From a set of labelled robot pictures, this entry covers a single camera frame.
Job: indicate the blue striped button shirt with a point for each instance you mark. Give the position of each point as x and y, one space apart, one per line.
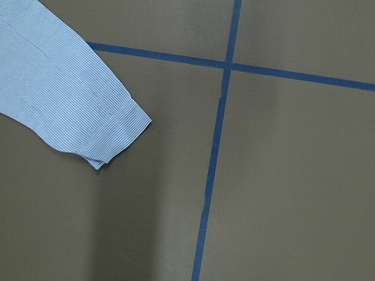
56 85

